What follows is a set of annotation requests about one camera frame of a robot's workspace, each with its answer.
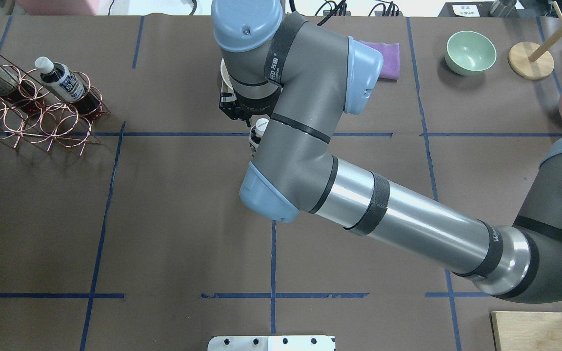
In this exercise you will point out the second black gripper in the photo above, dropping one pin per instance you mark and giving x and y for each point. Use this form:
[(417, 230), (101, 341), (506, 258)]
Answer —
[(253, 104)]

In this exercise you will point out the tea bottle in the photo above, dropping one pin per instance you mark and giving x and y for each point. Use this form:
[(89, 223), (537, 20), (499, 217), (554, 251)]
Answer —
[(18, 94), (68, 86), (256, 133)]

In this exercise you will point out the second grey robot arm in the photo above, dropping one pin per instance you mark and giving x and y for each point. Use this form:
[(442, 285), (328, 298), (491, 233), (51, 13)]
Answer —
[(306, 77)]

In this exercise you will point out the cream round plate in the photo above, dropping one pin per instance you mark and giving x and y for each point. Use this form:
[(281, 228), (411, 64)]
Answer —
[(226, 84)]

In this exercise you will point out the purple folded cloth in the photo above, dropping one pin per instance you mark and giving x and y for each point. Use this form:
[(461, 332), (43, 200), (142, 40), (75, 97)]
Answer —
[(390, 53)]

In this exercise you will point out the mint green bowl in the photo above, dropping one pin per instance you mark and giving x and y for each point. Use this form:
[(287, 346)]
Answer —
[(469, 53)]

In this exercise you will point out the black box with label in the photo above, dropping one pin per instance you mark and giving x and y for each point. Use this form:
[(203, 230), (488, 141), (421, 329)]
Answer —
[(481, 9)]

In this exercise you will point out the wooden stand round base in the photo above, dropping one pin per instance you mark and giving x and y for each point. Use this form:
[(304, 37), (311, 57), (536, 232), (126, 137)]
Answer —
[(534, 61)]

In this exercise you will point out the wooden cutting board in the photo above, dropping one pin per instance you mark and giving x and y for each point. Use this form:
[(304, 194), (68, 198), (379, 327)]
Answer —
[(527, 331)]

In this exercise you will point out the copper wire bottle rack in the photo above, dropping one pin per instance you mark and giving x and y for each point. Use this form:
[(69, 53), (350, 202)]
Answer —
[(55, 123)]

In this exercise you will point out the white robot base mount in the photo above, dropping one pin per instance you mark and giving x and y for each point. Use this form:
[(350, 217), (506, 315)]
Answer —
[(273, 343)]

